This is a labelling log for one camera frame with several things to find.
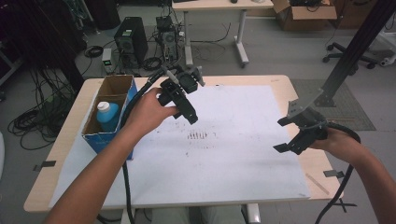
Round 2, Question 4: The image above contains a beige tape strip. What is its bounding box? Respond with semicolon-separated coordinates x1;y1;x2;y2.
304;172;331;196

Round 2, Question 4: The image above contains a white desk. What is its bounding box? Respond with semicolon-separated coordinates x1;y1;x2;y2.
171;0;275;69

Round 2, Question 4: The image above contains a black office chair base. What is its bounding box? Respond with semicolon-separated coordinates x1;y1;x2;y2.
322;41;378;71

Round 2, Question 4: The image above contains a person's right hand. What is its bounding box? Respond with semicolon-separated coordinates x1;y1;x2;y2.
310;128;367;165

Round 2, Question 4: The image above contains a blue bottle with white cap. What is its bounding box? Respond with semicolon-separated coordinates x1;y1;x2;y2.
95;101;120;133

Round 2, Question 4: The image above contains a coiled black cable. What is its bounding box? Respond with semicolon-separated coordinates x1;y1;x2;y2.
83;45;105;59

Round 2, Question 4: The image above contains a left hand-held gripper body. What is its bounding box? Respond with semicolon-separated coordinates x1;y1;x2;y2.
157;64;206;108

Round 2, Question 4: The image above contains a small open computer case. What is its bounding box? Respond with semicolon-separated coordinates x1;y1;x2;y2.
155;15;180;63

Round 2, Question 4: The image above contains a white power supply unit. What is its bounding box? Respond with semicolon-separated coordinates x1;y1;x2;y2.
101;47;114;75

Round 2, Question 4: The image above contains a bundle of black floor cables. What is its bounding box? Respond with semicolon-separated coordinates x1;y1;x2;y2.
7;68;78;151

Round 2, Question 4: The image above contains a person's left leg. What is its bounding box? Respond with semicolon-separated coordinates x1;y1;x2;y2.
150;206;191;224

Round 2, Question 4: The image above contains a black tape strip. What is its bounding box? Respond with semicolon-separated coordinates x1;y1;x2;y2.
32;160;57;173

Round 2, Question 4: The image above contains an open brown cardboard box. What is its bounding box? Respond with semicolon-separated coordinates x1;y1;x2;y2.
271;0;338;32

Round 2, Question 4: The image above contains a grey floor mat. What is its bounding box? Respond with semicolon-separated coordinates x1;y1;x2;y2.
290;78;377;132

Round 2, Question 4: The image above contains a black aluminium post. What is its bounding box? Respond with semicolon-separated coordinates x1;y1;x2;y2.
312;0;396;108

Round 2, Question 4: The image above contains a person's leg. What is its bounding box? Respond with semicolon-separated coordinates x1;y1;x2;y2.
150;206;191;224
199;204;248;224

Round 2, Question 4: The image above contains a person's right leg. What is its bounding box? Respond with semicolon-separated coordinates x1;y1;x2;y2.
199;204;248;224

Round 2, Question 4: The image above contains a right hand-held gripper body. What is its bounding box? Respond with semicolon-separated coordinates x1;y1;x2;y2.
288;89;329;141

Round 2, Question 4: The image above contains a white table mat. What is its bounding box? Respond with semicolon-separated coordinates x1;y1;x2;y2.
49;84;311;209

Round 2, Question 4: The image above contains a closed brown cardboard box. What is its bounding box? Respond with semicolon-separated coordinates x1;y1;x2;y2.
330;0;379;31

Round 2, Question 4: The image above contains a blue cardboard box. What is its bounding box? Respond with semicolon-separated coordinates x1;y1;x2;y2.
81;74;138;161

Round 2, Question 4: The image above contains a black computer tower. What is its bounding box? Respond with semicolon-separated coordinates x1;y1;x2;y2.
113;16;149;69

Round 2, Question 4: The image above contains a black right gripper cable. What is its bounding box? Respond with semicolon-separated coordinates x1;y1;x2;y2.
314;121;362;224

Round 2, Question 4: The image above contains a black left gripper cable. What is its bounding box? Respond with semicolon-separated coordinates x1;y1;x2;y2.
120;66;176;224

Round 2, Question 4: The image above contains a grey tape strip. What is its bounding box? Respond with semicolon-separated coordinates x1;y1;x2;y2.
322;169;346;179

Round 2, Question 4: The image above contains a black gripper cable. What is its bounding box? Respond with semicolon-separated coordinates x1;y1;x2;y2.
314;121;362;224
120;66;176;224

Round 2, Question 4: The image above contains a person's left hand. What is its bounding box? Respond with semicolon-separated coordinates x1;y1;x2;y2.
124;88;180;138

